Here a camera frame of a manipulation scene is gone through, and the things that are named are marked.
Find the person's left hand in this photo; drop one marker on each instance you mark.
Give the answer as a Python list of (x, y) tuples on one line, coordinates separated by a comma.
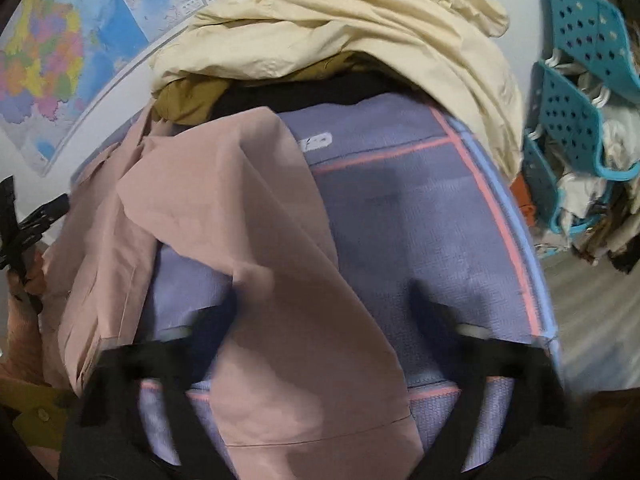
[(24, 360)]

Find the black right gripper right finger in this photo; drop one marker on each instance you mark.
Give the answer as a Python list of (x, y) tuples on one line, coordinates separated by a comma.
[(511, 418)]

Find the colourful wall map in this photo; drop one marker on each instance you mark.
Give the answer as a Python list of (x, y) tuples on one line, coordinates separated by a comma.
[(56, 57)]

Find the cream beige garment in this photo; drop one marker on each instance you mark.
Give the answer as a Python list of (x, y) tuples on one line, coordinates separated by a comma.
[(445, 48)]

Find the teal plastic storage rack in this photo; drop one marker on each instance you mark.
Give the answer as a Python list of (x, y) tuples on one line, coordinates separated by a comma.
[(591, 62)]

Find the olive brown garment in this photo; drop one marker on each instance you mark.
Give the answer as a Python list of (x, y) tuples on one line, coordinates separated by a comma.
[(346, 78)]

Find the clothes in teal rack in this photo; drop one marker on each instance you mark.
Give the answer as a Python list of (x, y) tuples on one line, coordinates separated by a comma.
[(595, 199)]

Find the purple plaid bed sheet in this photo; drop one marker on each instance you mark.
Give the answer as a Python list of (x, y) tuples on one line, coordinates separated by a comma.
[(410, 200)]

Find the dusty pink zip jacket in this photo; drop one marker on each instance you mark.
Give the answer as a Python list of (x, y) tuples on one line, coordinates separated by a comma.
[(227, 215)]

